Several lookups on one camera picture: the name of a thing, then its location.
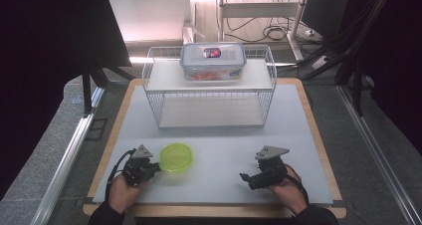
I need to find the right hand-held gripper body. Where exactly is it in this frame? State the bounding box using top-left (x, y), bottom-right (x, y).
top-left (250, 145), bottom-right (291, 190)

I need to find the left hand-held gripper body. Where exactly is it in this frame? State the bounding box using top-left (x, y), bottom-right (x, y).
top-left (121, 144), bottom-right (154, 187)

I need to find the green round plastic container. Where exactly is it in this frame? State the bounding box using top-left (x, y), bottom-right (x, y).
top-left (158, 142), bottom-right (194, 174)

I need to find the white wire rack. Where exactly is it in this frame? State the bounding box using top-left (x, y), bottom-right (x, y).
top-left (141, 44), bottom-right (278, 129)

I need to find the clear food container blue label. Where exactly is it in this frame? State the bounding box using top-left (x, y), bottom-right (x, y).
top-left (179, 41), bottom-right (248, 83)

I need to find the person's right hand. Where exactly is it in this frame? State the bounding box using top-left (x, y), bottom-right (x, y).
top-left (267, 169), bottom-right (309, 216)

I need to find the person's left hand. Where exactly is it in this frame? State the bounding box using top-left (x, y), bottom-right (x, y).
top-left (108, 174), bottom-right (142, 215)

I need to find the pale grey table mat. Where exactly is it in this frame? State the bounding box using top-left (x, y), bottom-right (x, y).
top-left (93, 84), bottom-right (333, 205)

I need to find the black metal stand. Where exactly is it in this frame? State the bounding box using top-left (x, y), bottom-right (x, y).
top-left (298, 0), bottom-right (394, 117)
top-left (81, 61), bottom-right (135, 117)

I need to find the white power strip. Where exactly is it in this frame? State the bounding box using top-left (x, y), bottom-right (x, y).
top-left (312, 55), bottom-right (330, 71)

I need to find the black curtain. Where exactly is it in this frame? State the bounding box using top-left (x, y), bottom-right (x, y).
top-left (0, 0), bottom-right (133, 200)
top-left (347, 0), bottom-right (422, 154)

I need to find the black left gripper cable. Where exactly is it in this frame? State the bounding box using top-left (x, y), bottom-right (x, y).
top-left (105, 148), bottom-right (137, 203)

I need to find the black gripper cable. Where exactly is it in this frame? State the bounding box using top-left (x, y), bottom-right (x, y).
top-left (105, 148), bottom-right (137, 203)
top-left (284, 163), bottom-right (311, 207)

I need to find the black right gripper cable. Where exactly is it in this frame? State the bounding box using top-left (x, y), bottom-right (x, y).
top-left (284, 163), bottom-right (311, 207)

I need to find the aluminium rail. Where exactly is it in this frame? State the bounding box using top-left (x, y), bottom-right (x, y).
top-left (30, 86), bottom-right (106, 225)
top-left (335, 85), bottom-right (422, 225)

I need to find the bundle of black floor cables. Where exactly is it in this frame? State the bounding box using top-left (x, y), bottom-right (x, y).
top-left (225, 15), bottom-right (302, 44)

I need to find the white desk frame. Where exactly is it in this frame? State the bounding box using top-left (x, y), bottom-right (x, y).
top-left (217, 0), bottom-right (313, 63)

